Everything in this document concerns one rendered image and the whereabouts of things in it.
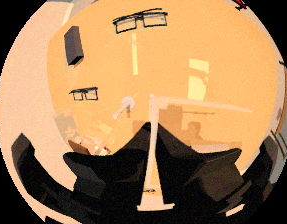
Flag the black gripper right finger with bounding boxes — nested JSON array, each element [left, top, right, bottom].
[[155, 123, 243, 205]]

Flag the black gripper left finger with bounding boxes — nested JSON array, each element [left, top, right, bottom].
[[62, 121, 152, 205]]

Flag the black-framed clear glasses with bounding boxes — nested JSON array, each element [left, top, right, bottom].
[[112, 8, 168, 34]]

